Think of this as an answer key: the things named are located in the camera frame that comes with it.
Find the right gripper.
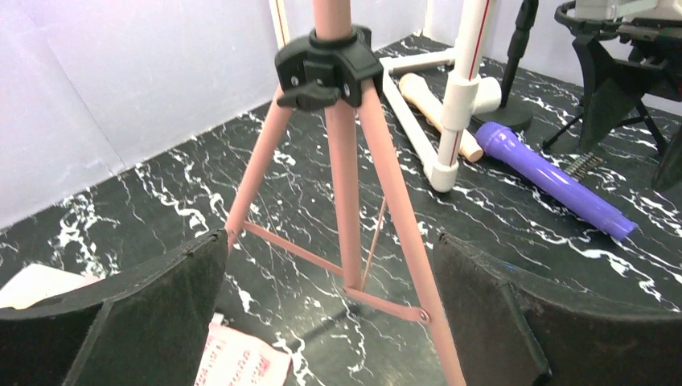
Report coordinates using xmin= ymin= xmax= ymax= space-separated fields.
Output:
xmin=573 ymin=18 xmax=682 ymax=191

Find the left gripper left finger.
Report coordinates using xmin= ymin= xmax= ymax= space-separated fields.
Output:
xmin=1 ymin=229 xmax=228 ymax=385

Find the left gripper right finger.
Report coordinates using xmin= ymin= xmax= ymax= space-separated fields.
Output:
xmin=433 ymin=232 xmax=681 ymax=385

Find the pink sheet music page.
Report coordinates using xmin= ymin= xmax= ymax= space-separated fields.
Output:
xmin=194 ymin=322 xmax=291 ymax=386

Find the black tripod mic stand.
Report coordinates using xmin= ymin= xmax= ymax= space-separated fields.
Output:
xmin=555 ymin=1 xmax=681 ymax=154

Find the white sheet music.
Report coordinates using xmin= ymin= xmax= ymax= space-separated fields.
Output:
xmin=1 ymin=264 xmax=100 ymax=310

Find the purple microphone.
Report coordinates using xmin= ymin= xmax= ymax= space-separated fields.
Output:
xmin=475 ymin=122 xmax=637 ymax=240

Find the black round-base mic stand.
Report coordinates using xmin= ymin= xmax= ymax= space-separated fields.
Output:
xmin=473 ymin=0 xmax=539 ymax=133

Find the pink microphone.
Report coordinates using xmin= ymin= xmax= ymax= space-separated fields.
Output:
xmin=398 ymin=73 xmax=483 ymax=162

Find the pink music stand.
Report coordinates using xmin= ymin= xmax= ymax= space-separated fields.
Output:
xmin=224 ymin=1 xmax=465 ymax=385

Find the small black comb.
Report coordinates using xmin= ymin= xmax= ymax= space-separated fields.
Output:
xmin=563 ymin=153 xmax=603 ymax=181

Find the white pvc pipe frame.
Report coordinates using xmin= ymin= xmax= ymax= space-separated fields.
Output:
xmin=274 ymin=1 xmax=501 ymax=192

